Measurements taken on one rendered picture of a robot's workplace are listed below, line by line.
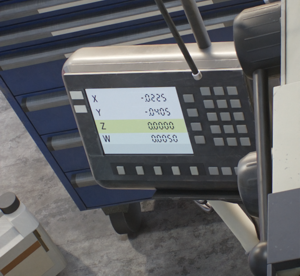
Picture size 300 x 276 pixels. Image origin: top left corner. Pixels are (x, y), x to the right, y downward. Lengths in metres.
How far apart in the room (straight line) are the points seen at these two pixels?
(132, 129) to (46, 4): 0.93
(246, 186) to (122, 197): 2.23
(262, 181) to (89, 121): 0.99
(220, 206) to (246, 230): 0.06
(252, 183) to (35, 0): 1.80
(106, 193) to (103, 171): 1.30
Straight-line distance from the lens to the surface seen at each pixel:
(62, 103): 3.42
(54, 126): 3.52
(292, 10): 1.39
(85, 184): 3.63
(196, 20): 2.20
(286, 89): 1.29
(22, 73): 3.41
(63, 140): 3.53
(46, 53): 3.32
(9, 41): 3.30
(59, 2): 3.19
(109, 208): 3.77
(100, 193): 3.69
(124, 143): 2.34
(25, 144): 4.25
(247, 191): 1.47
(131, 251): 3.83
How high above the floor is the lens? 2.75
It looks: 42 degrees down
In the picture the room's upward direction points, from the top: 30 degrees counter-clockwise
